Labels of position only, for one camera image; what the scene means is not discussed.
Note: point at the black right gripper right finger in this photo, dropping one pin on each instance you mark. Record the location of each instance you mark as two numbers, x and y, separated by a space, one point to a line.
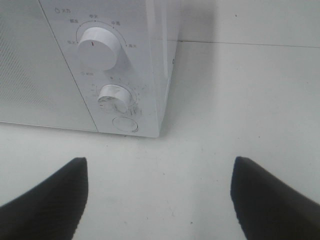
268 209

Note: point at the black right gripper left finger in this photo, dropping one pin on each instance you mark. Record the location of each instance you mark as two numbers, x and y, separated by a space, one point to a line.
52 209

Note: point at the round white door button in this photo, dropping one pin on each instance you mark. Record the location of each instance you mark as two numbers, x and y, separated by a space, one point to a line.
125 124

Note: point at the white microwave door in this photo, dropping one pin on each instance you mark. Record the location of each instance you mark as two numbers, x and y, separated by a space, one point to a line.
36 85

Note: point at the white microwave knob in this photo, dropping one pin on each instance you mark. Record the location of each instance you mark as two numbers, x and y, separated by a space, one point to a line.
114 97
98 48

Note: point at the white microwave oven body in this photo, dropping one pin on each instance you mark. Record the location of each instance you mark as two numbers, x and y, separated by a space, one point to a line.
148 32

